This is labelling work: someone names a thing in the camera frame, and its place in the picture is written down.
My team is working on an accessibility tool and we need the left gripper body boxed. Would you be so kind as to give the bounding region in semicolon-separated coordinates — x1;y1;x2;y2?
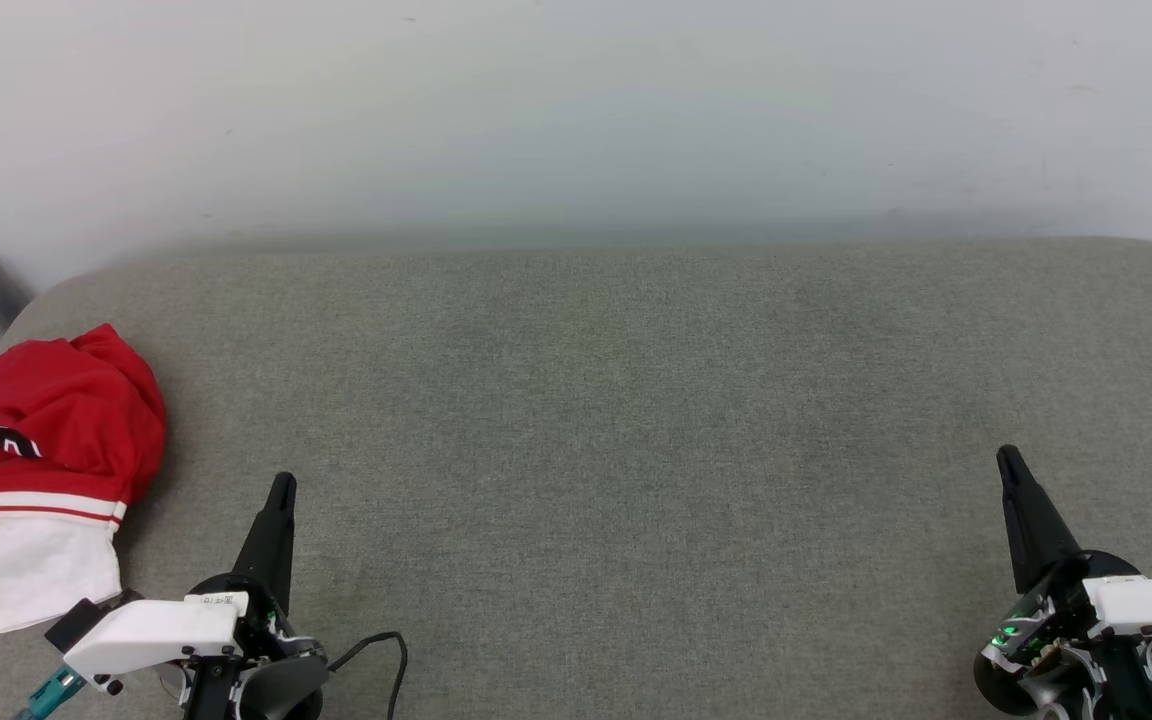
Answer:
181;573;332;720

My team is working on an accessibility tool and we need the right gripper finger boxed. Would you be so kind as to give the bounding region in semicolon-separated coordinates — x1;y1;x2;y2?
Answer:
996;445;1083;596

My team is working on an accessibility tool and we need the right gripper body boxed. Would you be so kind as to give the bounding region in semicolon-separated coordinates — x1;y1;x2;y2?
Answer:
973;550;1152;720

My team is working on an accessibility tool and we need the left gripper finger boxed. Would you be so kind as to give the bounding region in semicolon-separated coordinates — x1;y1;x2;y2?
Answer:
232;473;297;616

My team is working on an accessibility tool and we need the red and white jersey shirt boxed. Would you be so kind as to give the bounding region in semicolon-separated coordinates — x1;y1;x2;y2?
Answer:
0;323;168;637

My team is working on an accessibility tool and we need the thin black cable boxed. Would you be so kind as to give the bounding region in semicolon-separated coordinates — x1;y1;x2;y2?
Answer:
328;631;409;720

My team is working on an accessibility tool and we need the teal cable connector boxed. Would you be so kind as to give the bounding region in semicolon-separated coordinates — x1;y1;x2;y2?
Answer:
16;665;87;720

